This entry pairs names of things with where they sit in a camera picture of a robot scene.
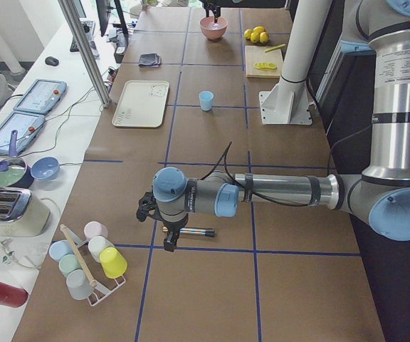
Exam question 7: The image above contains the red cylinder bottle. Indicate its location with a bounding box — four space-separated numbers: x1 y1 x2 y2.
0 282 28 308

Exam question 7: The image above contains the green plastic cup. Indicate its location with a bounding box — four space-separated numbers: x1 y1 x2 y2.
58 254 81 278

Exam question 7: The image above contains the bamboo cutting board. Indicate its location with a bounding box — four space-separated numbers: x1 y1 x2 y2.
245 46 283 78

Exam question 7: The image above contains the yellow plastic knife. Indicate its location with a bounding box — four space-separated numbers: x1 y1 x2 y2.
264 43 286 53

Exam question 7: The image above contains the pink bowl with ice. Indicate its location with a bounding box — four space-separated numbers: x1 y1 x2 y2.
199 17 228 40

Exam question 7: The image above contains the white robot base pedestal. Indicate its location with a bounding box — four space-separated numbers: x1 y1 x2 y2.
259 0 332 125

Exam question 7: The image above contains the black computer mouse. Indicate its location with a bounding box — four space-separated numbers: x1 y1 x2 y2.
44 56 59 66

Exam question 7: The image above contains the steel muddler black tip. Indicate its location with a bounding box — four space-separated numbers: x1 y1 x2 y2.
180 228 216 237

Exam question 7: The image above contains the cream toaster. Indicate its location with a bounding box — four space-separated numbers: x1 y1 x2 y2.
0 187 50 237

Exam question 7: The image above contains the pink plastic cup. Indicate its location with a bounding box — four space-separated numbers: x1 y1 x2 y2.
83 221 109 241

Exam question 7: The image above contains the white plastic cup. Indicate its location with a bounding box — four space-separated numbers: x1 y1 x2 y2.
88 235 115 263

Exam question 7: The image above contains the light blue plastic cup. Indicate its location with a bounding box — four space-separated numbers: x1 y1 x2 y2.
199 90 214 111

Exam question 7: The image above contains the lemon slices row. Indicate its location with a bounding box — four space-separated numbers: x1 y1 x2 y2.
254 62 277 70

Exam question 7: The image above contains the grey plastic cup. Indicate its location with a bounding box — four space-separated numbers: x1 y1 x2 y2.
66 269 94 300

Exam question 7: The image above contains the blue saucepan with handle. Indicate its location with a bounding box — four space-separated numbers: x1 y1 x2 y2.
0 130 34 188

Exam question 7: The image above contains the blue bowl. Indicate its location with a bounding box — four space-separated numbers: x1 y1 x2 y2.
31 157 60 181

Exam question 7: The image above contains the grey folded cloth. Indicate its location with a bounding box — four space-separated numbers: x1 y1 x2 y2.
138 53 162 68

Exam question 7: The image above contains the white wire cup rack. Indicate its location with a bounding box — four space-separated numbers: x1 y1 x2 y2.
60 224 127 307

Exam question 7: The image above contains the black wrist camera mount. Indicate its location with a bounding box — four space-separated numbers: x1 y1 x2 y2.
136 191 162 222

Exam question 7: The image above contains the blue teach pendant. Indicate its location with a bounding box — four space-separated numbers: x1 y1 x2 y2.
14 79 67 115
0 111 46 156

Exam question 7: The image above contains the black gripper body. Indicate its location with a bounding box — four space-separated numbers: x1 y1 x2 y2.
161 213 189 242
204 2 221 18

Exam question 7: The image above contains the aluminium frame post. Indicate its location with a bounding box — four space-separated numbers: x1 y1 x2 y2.
58 0 111 108

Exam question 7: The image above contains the cream bear serving tray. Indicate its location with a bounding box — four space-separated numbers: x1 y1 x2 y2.
112 80 169 128

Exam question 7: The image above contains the yellow lemon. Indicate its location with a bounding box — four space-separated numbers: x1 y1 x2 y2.
250 32 260 43
259 31 270 44
243 29 253 40
253 26 266 34

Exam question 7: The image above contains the yellow plastic cup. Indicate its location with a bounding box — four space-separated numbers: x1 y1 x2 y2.
100 247 127 279

